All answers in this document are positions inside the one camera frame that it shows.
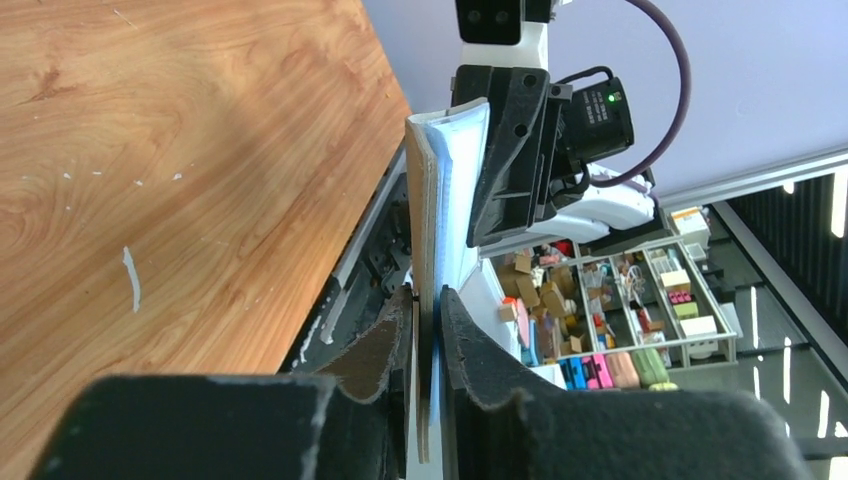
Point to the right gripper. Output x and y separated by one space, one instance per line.
541 138

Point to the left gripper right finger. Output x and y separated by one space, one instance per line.
500 420

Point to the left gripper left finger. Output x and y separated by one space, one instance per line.
346 420

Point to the grey card holder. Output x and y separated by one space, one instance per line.
445 150

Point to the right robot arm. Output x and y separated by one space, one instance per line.
618 209

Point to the storage shelf with boxes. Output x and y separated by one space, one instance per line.
593 319

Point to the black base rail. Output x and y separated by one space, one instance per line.
373 265

